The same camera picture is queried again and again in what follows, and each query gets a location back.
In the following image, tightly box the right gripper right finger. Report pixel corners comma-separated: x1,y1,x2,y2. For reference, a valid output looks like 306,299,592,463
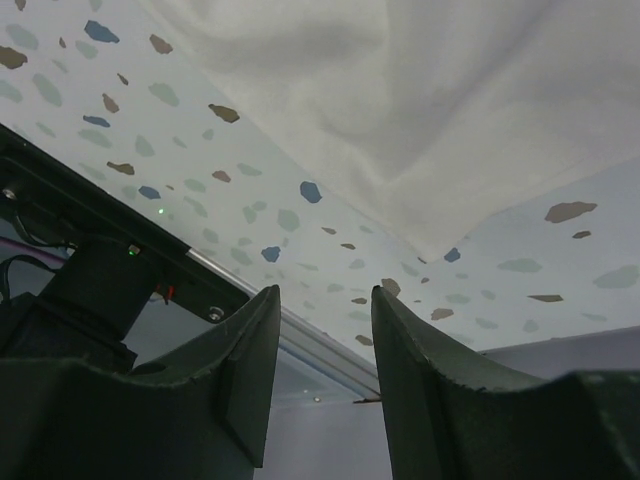
371,286,639,479

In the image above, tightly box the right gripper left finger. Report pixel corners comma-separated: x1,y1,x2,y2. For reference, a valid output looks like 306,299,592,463
1,286,280,479

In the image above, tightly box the white t-shirt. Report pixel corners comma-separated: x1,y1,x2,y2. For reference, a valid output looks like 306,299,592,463
145,1,639,260

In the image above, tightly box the aluminium frame rail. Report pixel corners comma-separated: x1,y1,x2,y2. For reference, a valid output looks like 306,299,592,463
186,248,380,400

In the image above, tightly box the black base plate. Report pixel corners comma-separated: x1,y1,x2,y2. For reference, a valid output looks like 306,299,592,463
1,126,249,322

